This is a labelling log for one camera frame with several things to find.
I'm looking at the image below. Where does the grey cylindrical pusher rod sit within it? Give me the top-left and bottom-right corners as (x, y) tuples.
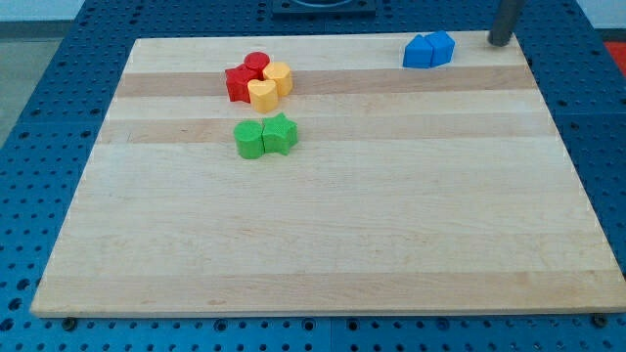
(487, 0), (526, 47)

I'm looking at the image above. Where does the blue pentagon block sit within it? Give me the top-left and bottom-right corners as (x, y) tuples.
(425, 30), (456, 67)

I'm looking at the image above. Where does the blue cube block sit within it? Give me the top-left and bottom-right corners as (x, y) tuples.
(402, 34), (434, 68)

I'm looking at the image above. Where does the wooden board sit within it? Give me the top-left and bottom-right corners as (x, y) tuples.
(30, 31), (625, 318)

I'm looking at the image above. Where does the yellow hexagon block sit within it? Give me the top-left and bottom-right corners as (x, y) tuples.
(262, 62), (293, 97)

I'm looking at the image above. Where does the green star block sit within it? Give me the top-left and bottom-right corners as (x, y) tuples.
(262, 112), (298, 155)

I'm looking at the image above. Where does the yellow heart block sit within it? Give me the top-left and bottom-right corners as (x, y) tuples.
(247, 79), (279, 113)

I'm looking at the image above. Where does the red cylinder block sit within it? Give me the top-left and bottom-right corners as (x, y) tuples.
(244, 52), (271, 80)

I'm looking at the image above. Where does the red star block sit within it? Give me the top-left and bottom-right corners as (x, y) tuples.
(225, 64), (258, 103)

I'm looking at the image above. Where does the green cylinder block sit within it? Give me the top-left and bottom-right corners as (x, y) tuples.
(234, 120), (265, 159)

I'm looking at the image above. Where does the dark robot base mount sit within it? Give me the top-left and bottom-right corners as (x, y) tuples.
(270, 0), (377, 18)

